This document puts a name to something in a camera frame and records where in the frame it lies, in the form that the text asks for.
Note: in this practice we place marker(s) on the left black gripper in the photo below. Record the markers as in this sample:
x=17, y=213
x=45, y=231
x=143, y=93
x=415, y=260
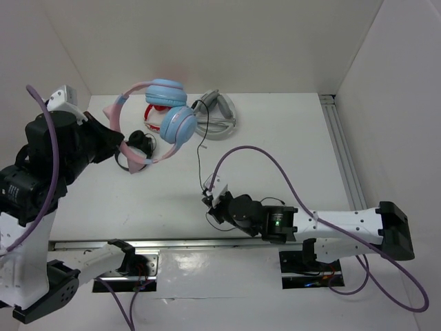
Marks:
x=110, y=141

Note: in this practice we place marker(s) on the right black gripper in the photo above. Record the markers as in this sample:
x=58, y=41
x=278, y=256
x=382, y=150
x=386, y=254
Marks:
x=214, y=210

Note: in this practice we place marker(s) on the pink blue cat-ear headphones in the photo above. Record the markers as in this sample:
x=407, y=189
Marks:
x=176, y=128

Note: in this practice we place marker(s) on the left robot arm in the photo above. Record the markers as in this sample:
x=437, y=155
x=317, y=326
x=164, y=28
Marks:
x=57, y=150

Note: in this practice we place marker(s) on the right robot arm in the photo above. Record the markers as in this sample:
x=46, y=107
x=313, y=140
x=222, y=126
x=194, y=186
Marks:
x=324, y=236

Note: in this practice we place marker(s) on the black headphones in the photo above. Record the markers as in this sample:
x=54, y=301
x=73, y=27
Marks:
x=143, y=142

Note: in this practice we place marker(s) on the red headphones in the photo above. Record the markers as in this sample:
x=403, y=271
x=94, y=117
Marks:
x=153, y=117

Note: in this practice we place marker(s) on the grey white headphones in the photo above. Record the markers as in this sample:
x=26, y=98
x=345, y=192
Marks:
x=216, y=116

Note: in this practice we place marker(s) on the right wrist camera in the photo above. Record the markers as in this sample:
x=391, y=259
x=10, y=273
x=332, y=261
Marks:
x=213, y=189

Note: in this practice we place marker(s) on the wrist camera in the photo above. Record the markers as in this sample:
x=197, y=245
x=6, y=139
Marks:
x=213, y=189
x=65, y=99

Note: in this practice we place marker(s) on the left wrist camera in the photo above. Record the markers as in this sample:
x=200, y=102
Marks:
x=65, y=99

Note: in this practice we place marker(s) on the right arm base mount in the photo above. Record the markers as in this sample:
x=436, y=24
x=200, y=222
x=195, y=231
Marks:
x=297, y=275

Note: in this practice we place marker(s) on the aluminium front rail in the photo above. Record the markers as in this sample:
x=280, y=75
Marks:
x=191, y=244

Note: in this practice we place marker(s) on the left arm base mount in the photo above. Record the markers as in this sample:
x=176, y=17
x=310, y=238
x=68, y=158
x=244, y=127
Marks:
x=141, y=276

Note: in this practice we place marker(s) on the aluminium side rail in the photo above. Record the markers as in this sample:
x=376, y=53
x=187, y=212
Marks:
x=345, y=162

